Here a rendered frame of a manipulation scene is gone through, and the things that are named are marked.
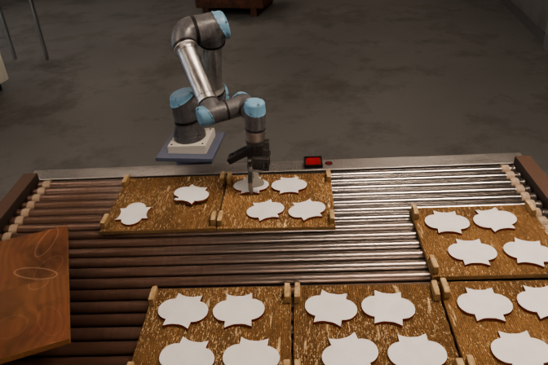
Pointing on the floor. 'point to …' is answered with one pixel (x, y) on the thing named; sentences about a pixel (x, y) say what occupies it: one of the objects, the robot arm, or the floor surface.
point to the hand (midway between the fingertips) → (250, 185)
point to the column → (191, 154)
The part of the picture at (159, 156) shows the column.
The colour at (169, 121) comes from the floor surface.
